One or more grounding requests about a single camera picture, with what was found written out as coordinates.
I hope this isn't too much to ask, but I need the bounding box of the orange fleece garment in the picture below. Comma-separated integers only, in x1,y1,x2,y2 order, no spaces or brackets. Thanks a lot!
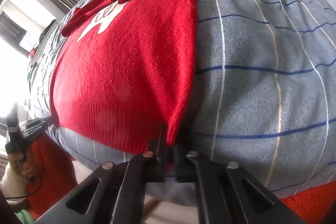
27,135,77,218

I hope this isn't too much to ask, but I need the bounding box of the red knit sweater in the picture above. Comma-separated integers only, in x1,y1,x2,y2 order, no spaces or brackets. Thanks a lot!
50,0,198,153

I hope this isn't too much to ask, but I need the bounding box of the left hand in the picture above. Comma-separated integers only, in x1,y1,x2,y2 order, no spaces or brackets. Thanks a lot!
13,147,38,178

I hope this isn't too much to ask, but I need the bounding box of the grey plaid duvet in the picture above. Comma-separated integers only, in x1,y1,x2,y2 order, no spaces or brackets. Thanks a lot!
24,0,336,208

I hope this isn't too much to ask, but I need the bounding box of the white fluffy sleeve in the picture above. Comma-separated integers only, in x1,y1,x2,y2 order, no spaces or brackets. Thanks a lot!
1,163,27,205

